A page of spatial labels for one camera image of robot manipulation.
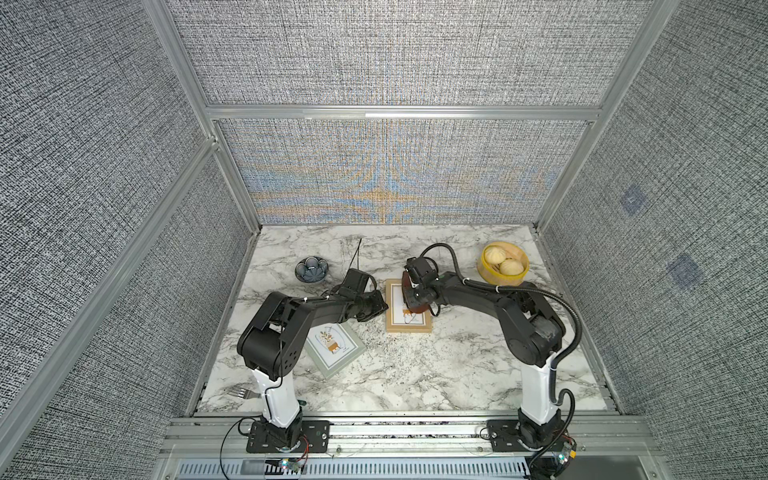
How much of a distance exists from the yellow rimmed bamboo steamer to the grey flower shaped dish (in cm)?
55

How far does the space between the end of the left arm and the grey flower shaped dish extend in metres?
0.23

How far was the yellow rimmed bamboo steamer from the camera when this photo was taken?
1.02 meters

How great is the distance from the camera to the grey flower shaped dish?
1.03 metres

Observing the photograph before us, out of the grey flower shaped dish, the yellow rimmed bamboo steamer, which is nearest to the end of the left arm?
the grey flower shaped dish

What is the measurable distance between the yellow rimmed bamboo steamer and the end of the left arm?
0.40 metres

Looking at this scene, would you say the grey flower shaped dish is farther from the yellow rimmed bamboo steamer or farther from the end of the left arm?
the yellow rimmed bamboo steamer

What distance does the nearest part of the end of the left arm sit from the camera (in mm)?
846
